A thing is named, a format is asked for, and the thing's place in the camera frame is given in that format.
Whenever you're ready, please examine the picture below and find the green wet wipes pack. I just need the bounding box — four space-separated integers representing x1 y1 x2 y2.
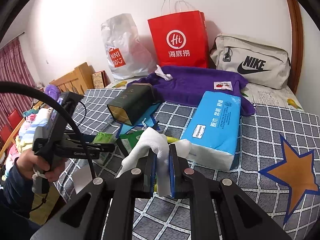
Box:
116 130 143 157

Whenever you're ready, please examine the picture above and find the white cloth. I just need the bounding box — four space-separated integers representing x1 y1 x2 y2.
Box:
116 126 193 197

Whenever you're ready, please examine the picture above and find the person's left forearm sleeve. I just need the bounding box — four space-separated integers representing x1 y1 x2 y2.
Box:
1 164 40 239

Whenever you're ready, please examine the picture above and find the person's left hand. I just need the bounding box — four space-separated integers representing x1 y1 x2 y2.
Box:
15 148 67 183

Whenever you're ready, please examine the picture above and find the pile of clothes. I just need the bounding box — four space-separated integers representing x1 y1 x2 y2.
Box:
3 108 53 178

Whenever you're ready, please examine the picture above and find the small green tissue packet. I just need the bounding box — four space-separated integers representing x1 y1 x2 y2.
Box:
92 132 116 165

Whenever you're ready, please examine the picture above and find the grey checked bedspread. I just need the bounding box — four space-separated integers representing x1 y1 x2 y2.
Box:
55 88 319 239

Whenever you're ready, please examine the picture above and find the blue tissue pack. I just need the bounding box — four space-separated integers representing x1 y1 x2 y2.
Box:
181 91 241 171

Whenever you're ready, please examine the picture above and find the brown patterned box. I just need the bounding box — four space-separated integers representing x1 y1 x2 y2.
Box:
92 70 108 89

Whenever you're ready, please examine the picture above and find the dark green tea tin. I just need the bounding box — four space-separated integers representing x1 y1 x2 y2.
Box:
107 83 156 126

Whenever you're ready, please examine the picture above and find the red curtain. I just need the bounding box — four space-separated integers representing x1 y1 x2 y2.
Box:
0 38 35 128

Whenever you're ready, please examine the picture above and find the white Miniso plastic bag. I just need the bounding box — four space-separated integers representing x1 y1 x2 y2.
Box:
101 14 157 80

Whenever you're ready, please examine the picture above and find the purple towel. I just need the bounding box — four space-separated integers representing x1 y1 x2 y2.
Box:
127 66 255 116

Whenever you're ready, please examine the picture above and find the beige Nike bag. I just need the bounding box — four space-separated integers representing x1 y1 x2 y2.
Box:
210 34 291 89

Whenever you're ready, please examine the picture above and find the red Haidilao paper bag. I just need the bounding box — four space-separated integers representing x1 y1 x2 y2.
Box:
148 10 209 68

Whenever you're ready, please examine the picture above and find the black cable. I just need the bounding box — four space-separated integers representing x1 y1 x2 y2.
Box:
0 81 97 181

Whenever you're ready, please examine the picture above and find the white drawstring cord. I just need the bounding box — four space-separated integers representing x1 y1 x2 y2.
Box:
139 117 161 132

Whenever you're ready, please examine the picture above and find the wooden door frame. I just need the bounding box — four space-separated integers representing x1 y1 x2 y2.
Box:
286 0 304 94

